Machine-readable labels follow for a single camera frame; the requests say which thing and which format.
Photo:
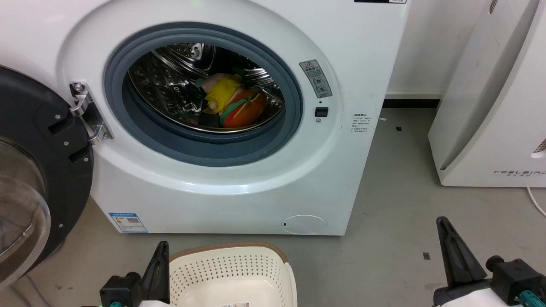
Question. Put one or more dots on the metal door hinge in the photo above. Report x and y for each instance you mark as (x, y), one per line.
(87, 113)

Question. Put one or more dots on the round white filter cover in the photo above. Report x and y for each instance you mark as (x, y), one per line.
(303, 224)

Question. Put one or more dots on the white air purifier unit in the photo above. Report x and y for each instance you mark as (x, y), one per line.
(490, 119)

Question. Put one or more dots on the dark grey washer door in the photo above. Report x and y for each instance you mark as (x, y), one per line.
(38, 170)

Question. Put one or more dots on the white front-loading washing machine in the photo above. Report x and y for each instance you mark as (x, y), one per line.
(239, 187)

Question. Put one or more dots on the yellow and peach plush toy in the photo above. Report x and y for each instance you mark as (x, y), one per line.
(222, 91)

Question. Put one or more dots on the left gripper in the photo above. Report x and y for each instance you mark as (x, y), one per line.
(121, 291)

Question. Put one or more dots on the grey rubber door gasket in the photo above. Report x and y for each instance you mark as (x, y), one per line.
(204, 145)

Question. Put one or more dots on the grey warning sticker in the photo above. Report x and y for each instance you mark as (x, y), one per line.
(315, 79)

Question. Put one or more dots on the orange green burger plush toy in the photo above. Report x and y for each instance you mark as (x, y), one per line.
(247, 111)

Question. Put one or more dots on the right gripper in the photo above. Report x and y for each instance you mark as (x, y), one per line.
(512, 281)

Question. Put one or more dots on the blue energy label sticker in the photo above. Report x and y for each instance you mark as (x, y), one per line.
(128, 222)

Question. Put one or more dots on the white perforated laundry basket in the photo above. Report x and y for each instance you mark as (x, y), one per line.
(230, 277)

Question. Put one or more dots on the stainless steel washer drum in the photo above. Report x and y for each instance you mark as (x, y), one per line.
(170, 81)

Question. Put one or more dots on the black door latch socket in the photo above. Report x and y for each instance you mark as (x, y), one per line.
(321, 112)

